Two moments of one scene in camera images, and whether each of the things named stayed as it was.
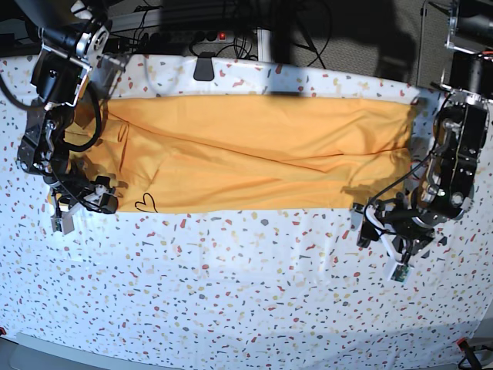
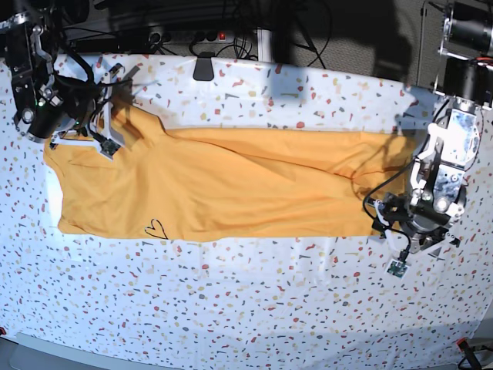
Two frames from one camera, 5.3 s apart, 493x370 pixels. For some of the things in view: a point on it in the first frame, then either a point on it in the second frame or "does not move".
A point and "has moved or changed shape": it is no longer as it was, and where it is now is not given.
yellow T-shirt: [157, 153] has moved or changed shape
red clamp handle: [463, 344] does not move
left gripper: [73, 184] → [90, 105]
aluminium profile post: [264, 47] does not move
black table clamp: [204, 68] does not move
